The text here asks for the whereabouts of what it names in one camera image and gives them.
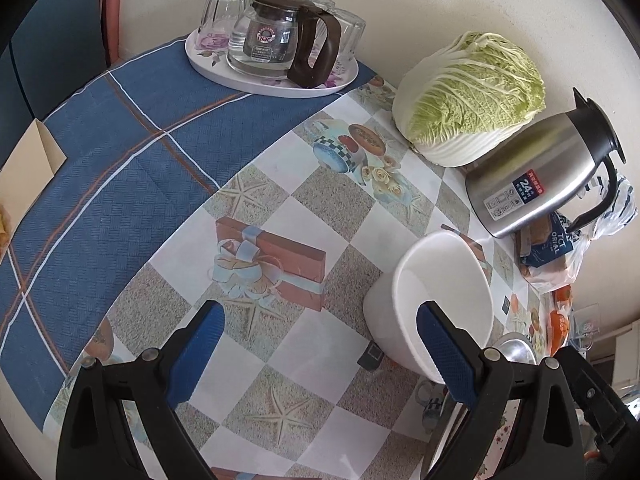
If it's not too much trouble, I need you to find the white floral tray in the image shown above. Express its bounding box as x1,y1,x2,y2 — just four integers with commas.
185,27,360,99

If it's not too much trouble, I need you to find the napa cabbage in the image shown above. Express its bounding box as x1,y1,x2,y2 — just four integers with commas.
392,31,547,168

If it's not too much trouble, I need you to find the small white bowl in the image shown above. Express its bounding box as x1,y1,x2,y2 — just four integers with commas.
362,231,493,383

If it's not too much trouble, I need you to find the stainless steel thermos jug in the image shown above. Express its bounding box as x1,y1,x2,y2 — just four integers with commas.
465,87,627,239

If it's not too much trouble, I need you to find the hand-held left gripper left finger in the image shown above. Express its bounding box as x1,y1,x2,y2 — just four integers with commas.
55,300,226,480

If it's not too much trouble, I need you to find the glass teapot with dark lid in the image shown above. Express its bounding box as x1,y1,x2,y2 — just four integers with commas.
226,0,342,89

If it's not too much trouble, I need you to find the floral rimmed plate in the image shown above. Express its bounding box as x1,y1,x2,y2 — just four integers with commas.
485,395,523,480

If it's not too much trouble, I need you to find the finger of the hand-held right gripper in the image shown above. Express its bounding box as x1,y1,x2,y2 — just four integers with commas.
555,345,618,423

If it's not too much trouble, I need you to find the blue checked tablecloth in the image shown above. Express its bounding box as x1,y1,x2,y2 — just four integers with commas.
0,35,376,431

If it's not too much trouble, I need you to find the patterned checkered oilcloth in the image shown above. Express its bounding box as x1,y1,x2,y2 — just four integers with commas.
42,72,576,480

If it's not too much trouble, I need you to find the pink chair frame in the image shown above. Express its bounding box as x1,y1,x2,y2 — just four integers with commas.
100,0,126,67

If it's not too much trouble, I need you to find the bagged sliced bread loaf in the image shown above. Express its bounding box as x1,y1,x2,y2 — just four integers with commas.
517,172,638,293

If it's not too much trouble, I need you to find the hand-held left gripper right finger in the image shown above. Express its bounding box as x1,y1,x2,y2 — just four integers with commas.
416,300,586,480

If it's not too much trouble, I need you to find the beige cardboard sheet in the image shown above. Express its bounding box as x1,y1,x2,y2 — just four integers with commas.
0,117,68,226

